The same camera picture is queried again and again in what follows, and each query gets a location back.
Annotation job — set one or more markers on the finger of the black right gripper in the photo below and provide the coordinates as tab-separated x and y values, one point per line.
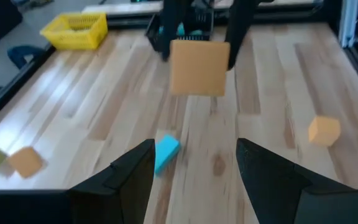
172	28
239	31

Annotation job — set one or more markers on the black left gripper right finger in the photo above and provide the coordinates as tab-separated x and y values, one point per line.
269	186

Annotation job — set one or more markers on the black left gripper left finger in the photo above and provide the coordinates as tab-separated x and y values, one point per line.
126	186

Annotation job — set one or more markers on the teal long block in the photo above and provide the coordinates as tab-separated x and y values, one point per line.
181	29

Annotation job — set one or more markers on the orange cube block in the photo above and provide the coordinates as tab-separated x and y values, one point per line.
324	130
199	68

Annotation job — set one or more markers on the teal rectangular block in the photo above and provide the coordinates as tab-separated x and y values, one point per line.
166	151

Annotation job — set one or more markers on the dark plastic basket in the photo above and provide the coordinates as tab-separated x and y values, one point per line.
202	23

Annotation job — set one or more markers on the yellow plastic basket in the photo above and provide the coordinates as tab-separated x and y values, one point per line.
73	31

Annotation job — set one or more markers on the orange wedge block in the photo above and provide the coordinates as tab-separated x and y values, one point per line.
26	161

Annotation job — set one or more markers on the blue rounded object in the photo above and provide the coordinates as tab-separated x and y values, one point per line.
20	53

